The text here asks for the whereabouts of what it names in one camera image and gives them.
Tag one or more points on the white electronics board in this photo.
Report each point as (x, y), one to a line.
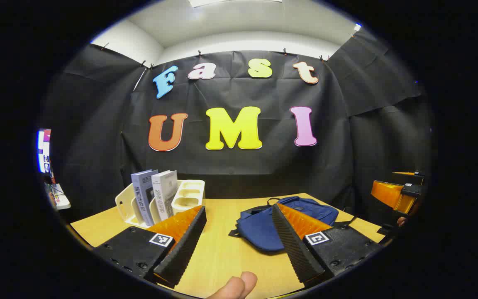
(60, 201)

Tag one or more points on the black backdrop cloth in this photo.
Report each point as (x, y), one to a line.
(243, 166)

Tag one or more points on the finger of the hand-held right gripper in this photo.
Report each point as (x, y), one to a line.
(409, 177)
(388, 193)

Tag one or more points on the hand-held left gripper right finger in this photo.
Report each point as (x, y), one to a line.
(293, 245)

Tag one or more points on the lit computer monitor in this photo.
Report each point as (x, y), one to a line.
(44, 151)

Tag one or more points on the ceiling light panel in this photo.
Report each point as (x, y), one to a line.
(235, 2)

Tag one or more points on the white cover book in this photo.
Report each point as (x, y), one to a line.
(165, 191)

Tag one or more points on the cream plastic bookshelf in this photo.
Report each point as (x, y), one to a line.
(187, 197)

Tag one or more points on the blue-grey cover book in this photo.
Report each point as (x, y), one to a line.
(142, 191)

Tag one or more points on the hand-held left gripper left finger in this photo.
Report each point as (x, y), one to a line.
(185, 245)

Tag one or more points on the blue schoolbag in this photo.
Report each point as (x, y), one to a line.
(259, 228)

